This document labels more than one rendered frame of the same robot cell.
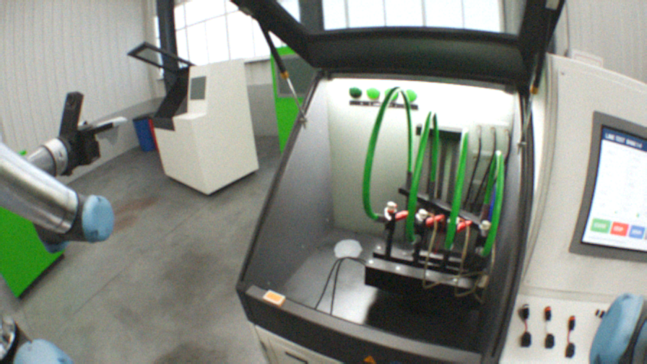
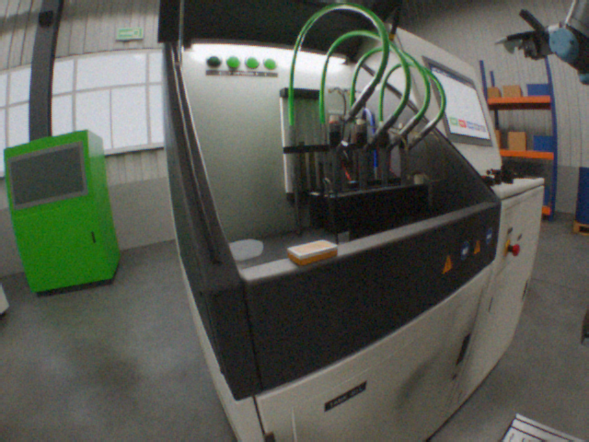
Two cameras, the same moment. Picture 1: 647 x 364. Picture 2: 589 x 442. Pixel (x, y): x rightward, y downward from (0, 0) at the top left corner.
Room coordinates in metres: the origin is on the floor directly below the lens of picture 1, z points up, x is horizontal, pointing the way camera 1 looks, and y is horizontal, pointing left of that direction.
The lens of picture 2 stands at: (0.37, 0.40, 1.06)
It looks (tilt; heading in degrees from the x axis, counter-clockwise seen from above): 13 degrees down; 303
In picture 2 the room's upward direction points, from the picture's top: 4 degrees counter-clockwise
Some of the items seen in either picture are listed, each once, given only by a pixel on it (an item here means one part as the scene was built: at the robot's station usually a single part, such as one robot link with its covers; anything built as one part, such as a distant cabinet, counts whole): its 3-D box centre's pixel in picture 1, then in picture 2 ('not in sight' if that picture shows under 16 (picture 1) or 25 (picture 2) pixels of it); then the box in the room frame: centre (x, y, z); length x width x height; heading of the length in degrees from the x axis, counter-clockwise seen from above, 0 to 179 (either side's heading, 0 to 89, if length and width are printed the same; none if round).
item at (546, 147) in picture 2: not in sight; (493, 135); (-0.71, -5.62, 1.50); 2.78 x 0.86 x 3.00; 156
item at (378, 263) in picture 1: (424, 285); (375, 215); (0.55, -0.26, 0.91); 0.34 x 0.10 x 0.15; 60
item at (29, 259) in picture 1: (10, 222); not in sight; (1.40, 3.50, 0.65); 0.95 x 0.86 x 1.30; 164
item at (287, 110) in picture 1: (326, 104); (63, 213); (3.77, -0.11, 0.81); 1.05 x 0.81 x 1.62; 60
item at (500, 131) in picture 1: (488, 160); (342, 116); (0.71, -0.50, 1.21); 0.13 x 0.03 x 0.31; 60
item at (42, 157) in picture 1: (29, 175); not in sight; (0.30, 0.53, 1.43); 0.11 x 0.08 x 0.09; 2
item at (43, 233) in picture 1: (52, 221); not in sight; (0.31, 0.52, 1.34); 0.11 x 0.08 x 0.11; 92
